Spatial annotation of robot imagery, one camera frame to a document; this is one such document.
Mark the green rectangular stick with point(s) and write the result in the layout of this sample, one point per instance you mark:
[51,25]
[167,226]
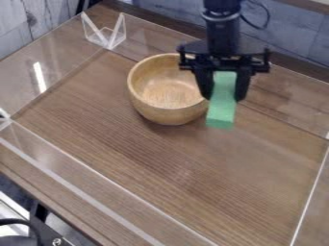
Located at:
[222,105]

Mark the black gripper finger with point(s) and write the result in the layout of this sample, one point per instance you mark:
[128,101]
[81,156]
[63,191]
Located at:
[242,83]
[204,81]

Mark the black table frame bracket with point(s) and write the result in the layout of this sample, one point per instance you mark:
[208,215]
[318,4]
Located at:
[56,233]

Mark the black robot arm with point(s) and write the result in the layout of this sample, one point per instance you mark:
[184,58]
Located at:
[222,52]

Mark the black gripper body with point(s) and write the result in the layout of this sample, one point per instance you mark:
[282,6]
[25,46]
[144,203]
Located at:
[196,58]

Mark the wooden bowl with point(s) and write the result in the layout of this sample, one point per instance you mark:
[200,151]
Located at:
[163,91]

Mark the clear acrylic corner bracket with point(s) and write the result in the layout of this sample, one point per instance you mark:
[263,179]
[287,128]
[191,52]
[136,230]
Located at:
[107,38]

